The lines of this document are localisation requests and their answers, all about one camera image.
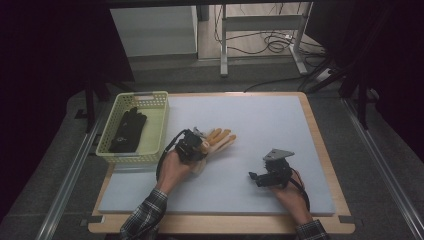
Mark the white cabinet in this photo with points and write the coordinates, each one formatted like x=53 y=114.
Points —
x=153 y=33

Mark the person's right hand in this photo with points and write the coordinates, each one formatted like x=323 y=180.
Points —
x=295 y=203

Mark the dark curtain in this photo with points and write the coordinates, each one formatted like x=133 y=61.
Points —
x=400 y=50
x=40 y=66

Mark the person's left hand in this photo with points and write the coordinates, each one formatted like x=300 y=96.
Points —
x=171 y=173

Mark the black metal stand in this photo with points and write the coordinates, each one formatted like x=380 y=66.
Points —
x=362 y=106
x=89 y=106

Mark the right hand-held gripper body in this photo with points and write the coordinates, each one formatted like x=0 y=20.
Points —
x=278 y=170

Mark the white power strip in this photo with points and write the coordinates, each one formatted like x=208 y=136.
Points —
x=324 y=75

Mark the white metal desk frame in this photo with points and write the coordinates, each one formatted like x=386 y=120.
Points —
x=263 y=22

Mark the cream knit glove orange fingertips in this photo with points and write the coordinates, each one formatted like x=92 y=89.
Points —
x=218 y=145
x=220 y=135

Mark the light blue foam mat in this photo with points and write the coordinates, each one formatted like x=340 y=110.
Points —
x=216 y=180

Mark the pale green plastic basket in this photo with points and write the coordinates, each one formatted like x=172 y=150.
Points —
x=155 y=128

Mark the aluminium rail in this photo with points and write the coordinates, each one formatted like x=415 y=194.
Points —
x=63 y=196
x=383 y=170

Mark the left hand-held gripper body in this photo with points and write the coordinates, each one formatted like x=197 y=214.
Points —
x=189 y=146

